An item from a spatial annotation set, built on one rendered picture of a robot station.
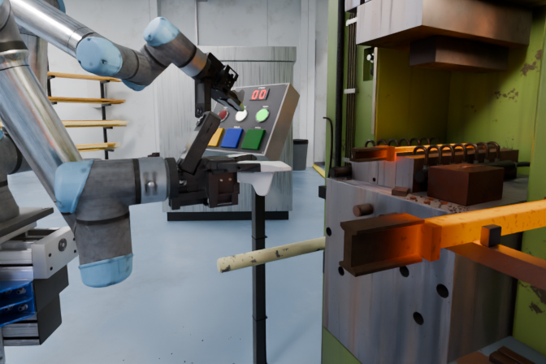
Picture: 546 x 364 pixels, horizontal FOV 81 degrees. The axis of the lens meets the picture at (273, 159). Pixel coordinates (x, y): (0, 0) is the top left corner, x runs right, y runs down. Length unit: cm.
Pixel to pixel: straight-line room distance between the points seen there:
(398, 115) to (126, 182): 84
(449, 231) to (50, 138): 59
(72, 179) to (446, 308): 66
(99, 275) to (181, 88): 289
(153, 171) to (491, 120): 102
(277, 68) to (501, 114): 241
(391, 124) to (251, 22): 652
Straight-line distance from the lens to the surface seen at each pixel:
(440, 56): 88
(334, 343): 105
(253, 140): 107
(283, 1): 759
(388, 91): 107
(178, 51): 86
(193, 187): 56
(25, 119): 64
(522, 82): 119
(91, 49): 78
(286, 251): 113
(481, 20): 95
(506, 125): 120
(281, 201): 336
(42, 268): 101
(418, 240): 36
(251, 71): 328
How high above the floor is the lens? 108
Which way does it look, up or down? 7 degrees down
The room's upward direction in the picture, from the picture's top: straight up
